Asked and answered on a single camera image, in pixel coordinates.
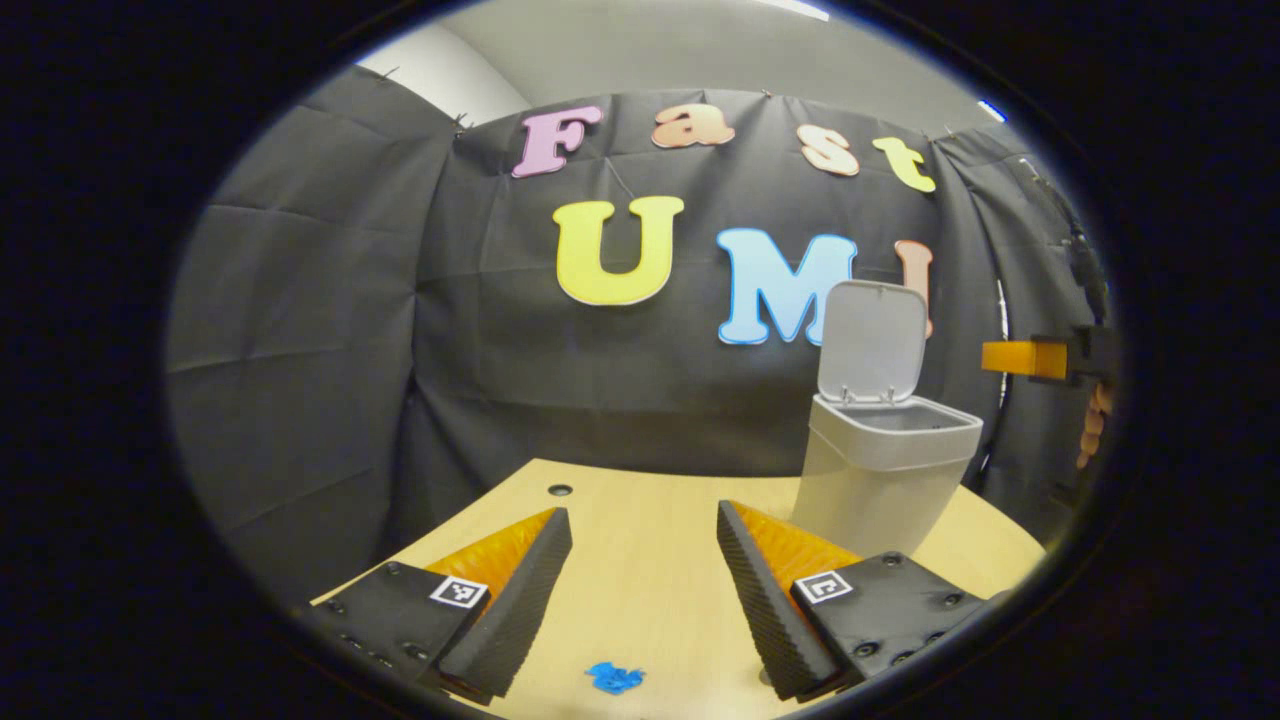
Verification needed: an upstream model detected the wooden desktop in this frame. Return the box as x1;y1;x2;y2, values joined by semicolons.
312;458;1046;720

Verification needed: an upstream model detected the white desktop garbage bin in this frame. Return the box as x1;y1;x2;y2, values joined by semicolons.
790;280;985;561

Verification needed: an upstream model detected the blue paper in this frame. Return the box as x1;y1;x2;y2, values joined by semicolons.
585;660;646;697

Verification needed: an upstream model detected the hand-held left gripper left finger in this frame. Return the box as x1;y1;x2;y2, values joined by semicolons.
298;506;575;707

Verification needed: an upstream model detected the black backdrop cloth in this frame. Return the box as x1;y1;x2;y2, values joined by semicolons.
165;65;1116;601

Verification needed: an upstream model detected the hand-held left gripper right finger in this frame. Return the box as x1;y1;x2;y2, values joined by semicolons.
716;498;1003;703

